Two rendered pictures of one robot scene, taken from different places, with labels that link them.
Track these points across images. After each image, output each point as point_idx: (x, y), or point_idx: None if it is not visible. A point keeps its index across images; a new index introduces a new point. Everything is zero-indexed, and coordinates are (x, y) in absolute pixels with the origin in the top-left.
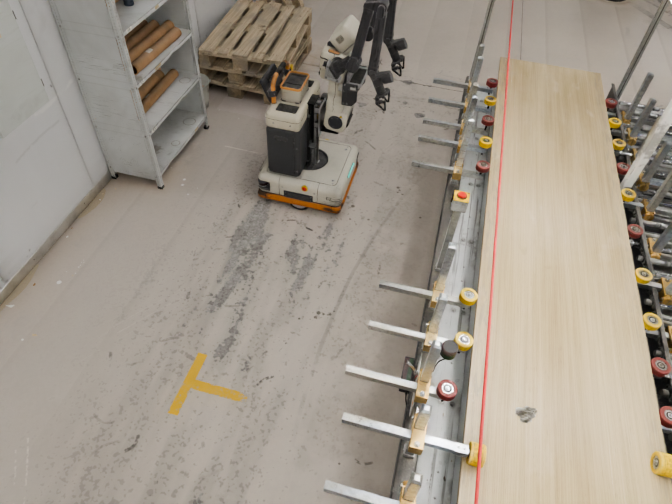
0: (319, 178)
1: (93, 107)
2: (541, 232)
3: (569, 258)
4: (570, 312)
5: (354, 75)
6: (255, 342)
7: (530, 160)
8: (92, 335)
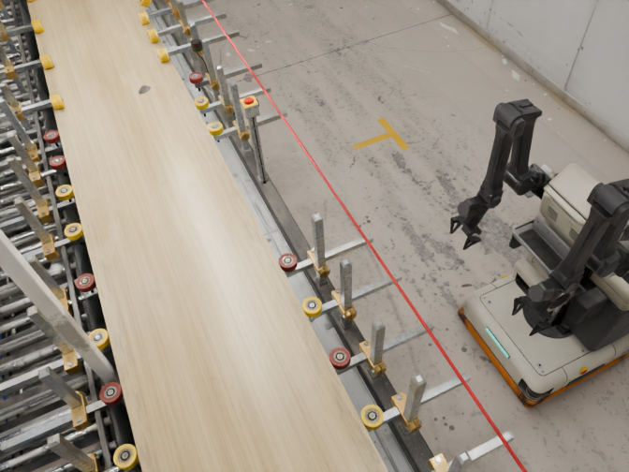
0: (504, 293)
1: None
2: (182, 213)
3: (147, 203)
4: (133, 158)
5: (546, 245)
6: (385, 175)
7: (239, 310)
8: (478, 114)
